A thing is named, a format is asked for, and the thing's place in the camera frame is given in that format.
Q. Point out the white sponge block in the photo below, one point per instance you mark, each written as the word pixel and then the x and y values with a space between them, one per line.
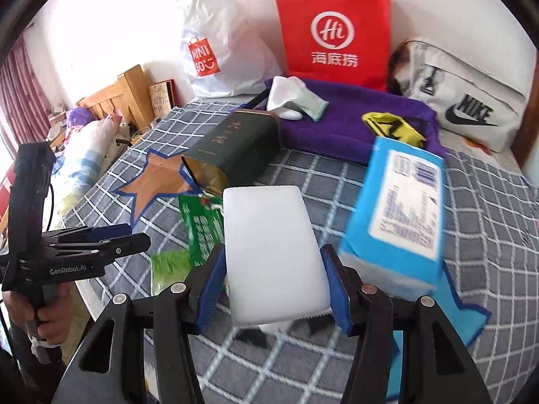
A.
pixel 269 252

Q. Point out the pink curtain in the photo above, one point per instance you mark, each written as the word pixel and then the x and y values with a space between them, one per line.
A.
pixel 21 92

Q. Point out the light green snack packet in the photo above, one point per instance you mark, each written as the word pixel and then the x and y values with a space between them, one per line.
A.
pixel 170 269

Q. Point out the person's left hand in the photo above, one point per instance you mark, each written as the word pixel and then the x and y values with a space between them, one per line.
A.
pixel 54 315

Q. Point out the purple plush toy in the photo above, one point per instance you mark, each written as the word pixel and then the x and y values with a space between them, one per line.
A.
pixel 79 117

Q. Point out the white plastic shopping bag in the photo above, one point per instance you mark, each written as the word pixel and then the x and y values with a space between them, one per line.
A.
pixel 219 38

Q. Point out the blue tissue pack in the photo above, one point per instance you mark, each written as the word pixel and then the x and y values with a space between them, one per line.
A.
pixel 400 223

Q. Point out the white plastic wrapped packet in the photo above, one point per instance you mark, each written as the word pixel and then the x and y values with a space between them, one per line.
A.
pixel 286 92

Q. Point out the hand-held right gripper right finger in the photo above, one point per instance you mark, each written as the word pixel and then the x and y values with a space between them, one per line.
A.
pixel 337 292

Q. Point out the grey plaid blanket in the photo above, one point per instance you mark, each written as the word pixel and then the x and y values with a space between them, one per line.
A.
pixel 294 172

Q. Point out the red paper bag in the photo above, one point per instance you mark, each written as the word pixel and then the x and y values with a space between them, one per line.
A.
pixel 332 29

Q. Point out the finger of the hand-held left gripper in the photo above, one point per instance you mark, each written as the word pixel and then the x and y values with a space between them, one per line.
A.
pixel 105 232
pixel 126 244

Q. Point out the white printed bed sheet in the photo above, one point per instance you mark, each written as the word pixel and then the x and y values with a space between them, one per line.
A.
pixel 471 147

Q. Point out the person's left forearm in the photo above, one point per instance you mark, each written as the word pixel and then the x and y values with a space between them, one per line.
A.
pixel 21 370

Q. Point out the purple towel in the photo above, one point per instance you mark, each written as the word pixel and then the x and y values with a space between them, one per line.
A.
pixel 349 122

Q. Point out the wooden headboard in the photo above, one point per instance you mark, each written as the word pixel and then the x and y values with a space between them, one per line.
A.
pixel 126 92

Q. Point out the dark green snack packet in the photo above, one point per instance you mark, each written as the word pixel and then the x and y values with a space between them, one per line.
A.
pixel 204 227

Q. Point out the grey sling bag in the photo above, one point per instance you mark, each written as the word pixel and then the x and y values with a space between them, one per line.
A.
pixel 459 92

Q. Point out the dark green tin box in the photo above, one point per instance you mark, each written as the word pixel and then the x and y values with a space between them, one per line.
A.
pixel 236 151

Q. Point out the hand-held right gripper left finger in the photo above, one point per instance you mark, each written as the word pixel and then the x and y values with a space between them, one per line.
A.
pixel 212 288

